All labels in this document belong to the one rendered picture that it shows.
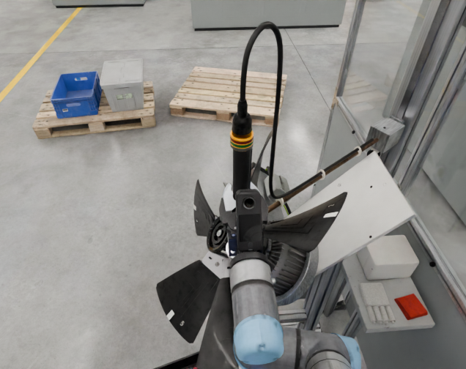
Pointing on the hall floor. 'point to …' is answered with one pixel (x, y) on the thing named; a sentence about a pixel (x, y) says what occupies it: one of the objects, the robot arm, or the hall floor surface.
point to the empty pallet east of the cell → (227, 94)
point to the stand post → (319, 296)
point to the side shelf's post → (352, 326)
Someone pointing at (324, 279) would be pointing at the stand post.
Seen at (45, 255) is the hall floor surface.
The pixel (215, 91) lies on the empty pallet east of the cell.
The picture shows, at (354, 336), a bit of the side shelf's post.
